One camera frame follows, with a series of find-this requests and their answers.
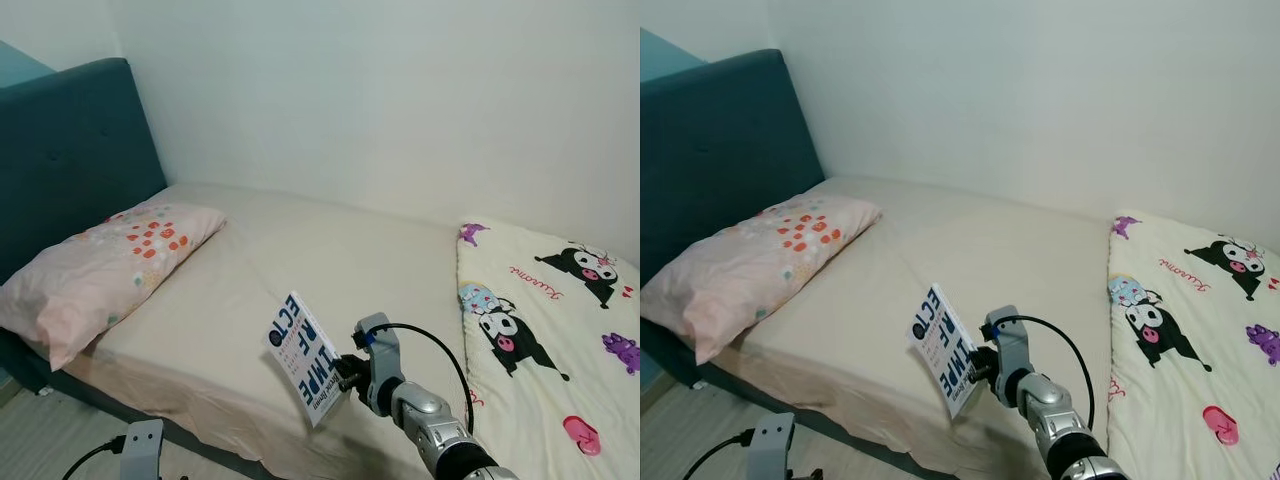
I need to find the pink pillow with orange dots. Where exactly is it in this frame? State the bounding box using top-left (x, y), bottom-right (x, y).
top-left (0, 200), bottom-right (228, 373)
top-left (640, 193), bottom-right (883, 366)

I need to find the teal upholstered headboard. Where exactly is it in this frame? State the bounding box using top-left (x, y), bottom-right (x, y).
top-left (640, 48), bottom-right (826, 286)
top-left (0, 57), bottom-right (169, 286)

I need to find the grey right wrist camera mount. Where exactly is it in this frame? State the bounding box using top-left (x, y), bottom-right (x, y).
top-left (985, 305), bottom-right (1036, 406)
top-left (353, 313), bottom-right (403, 416)

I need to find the cream cartoon print duvet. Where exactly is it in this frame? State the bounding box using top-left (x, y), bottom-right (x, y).
top-left (1105, 212), bottom-right (1280, 480)
top-left (455, 220), bottom-right (641, 480)

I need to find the bed with beige sheet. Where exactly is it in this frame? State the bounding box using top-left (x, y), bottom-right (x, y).
top-left (640, 175), bottom-right (1280, 480)
top-left (0, 180), bottom-right (641, 480)

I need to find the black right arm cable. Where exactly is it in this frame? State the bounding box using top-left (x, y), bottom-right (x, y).
top-left (1005, 314), bottom-right (1096, 431)
top-left (375, 322), bottom-right (474, 436)

